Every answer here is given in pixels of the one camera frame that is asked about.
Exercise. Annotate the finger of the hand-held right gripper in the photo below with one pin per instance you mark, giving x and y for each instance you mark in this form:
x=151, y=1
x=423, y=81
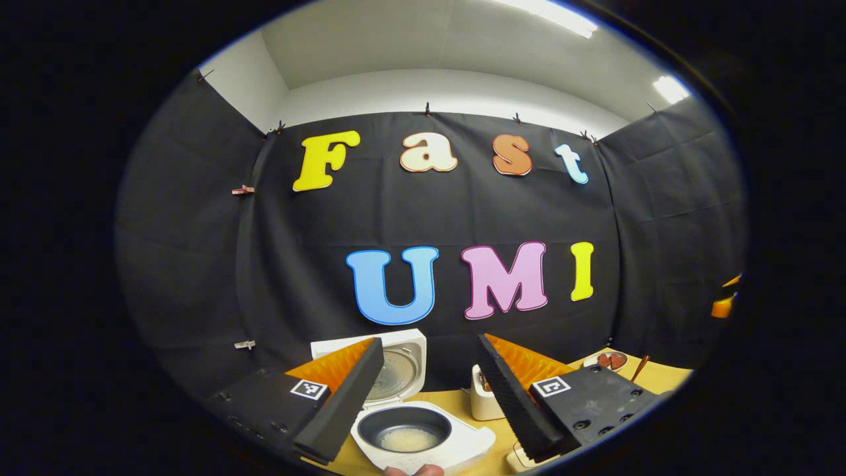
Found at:
x=727, y=305

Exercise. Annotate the white toaster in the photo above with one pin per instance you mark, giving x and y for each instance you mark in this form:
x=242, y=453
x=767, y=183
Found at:
x=484, y=404

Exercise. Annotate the toasted bread slice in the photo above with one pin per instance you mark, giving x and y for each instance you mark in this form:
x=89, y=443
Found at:
x=487, y=382

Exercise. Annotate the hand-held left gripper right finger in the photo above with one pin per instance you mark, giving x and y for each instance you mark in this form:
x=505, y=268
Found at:
x=512, y=410

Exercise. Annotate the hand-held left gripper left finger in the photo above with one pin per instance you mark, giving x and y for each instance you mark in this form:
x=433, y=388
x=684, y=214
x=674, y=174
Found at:
x=347, y=406

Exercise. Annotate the dark wooden spoon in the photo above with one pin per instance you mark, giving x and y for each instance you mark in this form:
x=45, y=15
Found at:
x=640, y=369

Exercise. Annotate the white rice cooker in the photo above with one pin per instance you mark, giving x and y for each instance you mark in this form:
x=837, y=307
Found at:
x=462, y=443

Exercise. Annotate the black backdrop cloth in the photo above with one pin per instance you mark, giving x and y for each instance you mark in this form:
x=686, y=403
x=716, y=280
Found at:
x=330, y=264

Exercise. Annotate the silver clip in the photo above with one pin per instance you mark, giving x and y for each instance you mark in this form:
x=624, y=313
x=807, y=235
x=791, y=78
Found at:
x=244, y=344

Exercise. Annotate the small ceiling light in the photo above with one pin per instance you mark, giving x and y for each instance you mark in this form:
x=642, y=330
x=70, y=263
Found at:
x=671, y=89

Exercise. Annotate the white plate with red slices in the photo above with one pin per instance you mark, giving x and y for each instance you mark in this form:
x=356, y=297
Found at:
x=608, y=361

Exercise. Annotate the copper clip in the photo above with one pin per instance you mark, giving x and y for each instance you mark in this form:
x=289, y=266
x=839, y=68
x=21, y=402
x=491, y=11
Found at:
x=242, y=190

